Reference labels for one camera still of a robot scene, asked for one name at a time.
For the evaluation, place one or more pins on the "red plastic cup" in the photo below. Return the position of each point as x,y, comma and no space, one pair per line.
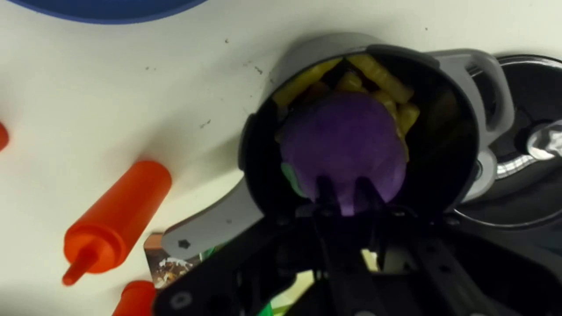
136,299

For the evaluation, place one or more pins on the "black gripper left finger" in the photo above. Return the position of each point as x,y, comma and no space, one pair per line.
327,196

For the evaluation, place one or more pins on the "blue plate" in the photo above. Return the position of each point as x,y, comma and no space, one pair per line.
109,11

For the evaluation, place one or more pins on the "small dark frying pan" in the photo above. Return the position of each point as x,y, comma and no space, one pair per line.
527,187

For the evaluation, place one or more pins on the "black toy pot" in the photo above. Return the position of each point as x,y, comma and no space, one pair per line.
448,106

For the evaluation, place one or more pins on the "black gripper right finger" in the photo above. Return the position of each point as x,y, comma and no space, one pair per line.
366,197

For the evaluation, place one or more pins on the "orange squeeze bottle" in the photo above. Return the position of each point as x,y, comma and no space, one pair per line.
104,236

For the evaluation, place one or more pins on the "purple plush eggplant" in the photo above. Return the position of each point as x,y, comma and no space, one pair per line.
345,138

